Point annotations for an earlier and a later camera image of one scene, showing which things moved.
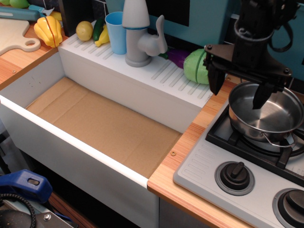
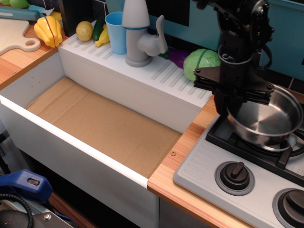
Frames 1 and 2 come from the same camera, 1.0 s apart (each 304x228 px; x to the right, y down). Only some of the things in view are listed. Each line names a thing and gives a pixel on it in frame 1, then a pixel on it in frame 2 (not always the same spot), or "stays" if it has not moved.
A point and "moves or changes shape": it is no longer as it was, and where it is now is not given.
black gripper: (248, 58) -> (234, 81)
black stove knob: (234, 178) stays
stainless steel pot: (280, 113) moves or changes shape
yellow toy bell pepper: (48, 30) stays
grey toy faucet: (139, 44) stays
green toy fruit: (17, 4) stays
